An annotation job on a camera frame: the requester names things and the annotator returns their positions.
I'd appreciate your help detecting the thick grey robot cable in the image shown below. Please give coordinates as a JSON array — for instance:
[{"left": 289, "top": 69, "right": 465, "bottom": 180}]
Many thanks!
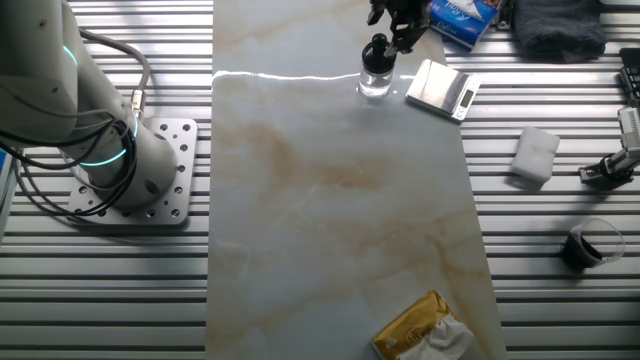
[{"left": 77, "top": 27, "right": 152, "bottom": 122}]

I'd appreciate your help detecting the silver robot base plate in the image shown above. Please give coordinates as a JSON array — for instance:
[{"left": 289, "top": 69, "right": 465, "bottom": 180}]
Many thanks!
[{"left": 67, "top": 117, "right": 199, "bottom": 226}]

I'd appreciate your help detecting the white foam sponge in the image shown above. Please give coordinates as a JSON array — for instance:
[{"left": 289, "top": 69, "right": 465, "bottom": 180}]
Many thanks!
[{"left": 509, "top": 125, "right": 561, "bottom": 185}]

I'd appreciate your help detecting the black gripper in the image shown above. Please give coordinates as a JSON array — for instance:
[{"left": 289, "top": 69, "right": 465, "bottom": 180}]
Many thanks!
[{"left": 366, "top": 0, "right": 432, "bottom": 56}]

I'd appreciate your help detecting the blue tissue pack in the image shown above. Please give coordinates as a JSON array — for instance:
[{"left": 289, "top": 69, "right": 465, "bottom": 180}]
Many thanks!
[{"left": 428, "top": 0, "right": 501, "bottom": 52}]

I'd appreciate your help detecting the silver digital pocket scale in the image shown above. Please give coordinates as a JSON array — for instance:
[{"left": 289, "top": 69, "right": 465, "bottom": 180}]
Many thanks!
[{"left": 404, "top": 58, "right": 482, "bottom": 123}]

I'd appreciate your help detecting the gold tissue pack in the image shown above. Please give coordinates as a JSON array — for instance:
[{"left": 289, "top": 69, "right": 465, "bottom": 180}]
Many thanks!
[{"left": 370, "top": 289, "right": 484, "bottom": 360}]

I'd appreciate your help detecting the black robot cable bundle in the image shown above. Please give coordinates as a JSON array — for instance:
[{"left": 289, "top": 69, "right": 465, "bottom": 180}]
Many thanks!
[{"left": 0, "top": 117, "right": 140, "bottom": 220}]

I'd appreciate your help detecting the small silver camera on stand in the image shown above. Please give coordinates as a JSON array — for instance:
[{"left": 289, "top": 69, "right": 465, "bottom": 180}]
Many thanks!
[{"left": 578, "top": 106, "right": 640, "bottom": 191}]

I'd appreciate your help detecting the dark grey towel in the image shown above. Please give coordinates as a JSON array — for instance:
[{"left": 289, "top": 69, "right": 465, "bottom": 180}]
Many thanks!
[{"left": 513, "top": 0, "right": 608, "bottom": 64}]

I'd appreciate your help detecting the clear plastic cup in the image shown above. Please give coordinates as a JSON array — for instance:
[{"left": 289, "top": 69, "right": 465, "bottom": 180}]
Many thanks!
[{"left": 559, "top": 217, "right": 626, "bottom": 274}]

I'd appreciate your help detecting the black knobbed jar lid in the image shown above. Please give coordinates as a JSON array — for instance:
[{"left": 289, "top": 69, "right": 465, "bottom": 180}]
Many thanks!
[{"left": 360, "top": 32, "right": 397, "bottom": 76}]

